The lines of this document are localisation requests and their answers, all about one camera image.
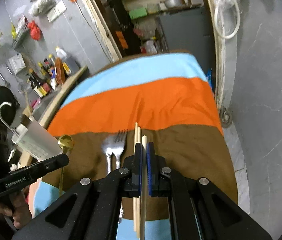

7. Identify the red plastic bag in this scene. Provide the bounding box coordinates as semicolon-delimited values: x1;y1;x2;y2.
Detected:
28;21;41;41

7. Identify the green plastic box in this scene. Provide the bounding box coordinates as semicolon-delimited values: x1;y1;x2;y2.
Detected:
129;7;147;20

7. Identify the white coiled hose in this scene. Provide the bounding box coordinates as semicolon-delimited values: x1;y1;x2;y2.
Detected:
213;0;242;40

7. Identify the white wall switch plate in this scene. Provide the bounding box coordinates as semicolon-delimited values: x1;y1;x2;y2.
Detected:
47;0;67;23

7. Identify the person's left hand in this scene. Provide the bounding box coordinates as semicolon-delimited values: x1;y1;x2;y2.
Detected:
0;191;32;229

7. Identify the silver metal fork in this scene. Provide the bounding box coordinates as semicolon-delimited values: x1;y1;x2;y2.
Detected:
112;130;127;169

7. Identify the striped blue orange brown cloth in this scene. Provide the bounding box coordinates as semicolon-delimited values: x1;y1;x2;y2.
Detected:
32;52;239;240

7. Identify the dark sauce bottle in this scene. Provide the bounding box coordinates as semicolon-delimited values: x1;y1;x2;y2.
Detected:
55;57;66;85

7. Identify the gold metal spoon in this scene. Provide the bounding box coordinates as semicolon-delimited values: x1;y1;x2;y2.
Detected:
58;135;75;197

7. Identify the black wok pan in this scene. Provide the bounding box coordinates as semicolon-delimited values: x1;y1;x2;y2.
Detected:
0;86;20;125

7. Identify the silver metal spoon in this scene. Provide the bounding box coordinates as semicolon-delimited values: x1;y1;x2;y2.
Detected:
101;140;112;175

